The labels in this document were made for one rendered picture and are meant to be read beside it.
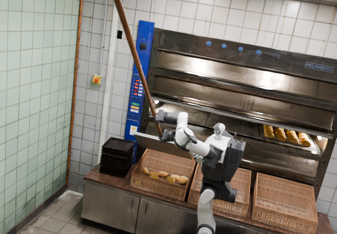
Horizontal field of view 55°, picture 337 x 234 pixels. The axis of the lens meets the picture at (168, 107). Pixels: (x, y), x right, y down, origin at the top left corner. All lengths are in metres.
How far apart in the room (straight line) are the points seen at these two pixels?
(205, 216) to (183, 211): 0.50
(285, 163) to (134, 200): 1.55
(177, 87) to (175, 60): 0.28
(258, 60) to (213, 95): 0.55
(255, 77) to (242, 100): 0.26
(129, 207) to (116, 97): 1.16
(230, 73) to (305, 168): 1.20
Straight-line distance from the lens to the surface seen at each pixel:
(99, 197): 3.47
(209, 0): 3.29
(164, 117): 2.43
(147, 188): 3.28
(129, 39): 1.67
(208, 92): 3.35
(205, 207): 2.70
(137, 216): 3.44
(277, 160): 3.53
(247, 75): 3.29
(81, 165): 4.09
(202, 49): 3.31
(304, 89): 3.34
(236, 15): 3.26
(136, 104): 3.52
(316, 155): 3.54
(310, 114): 3.42
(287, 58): 3.30
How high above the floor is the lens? 2.27
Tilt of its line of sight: 16 degrees down
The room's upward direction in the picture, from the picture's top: 9 degrees clockwise
